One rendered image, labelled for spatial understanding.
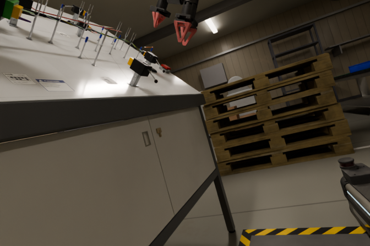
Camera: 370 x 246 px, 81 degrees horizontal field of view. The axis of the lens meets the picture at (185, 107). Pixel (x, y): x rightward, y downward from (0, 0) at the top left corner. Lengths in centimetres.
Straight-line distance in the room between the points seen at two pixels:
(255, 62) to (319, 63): 476
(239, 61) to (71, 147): 680
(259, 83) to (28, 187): 219
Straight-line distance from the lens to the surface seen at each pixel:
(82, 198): 61
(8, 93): 55
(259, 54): 722
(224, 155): 250
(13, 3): 69
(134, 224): 73
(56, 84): 64
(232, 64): 721
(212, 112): 247
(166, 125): 94
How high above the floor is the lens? 75
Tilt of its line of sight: 3 degrees up
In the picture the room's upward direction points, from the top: 16 degrees counter-clockwise
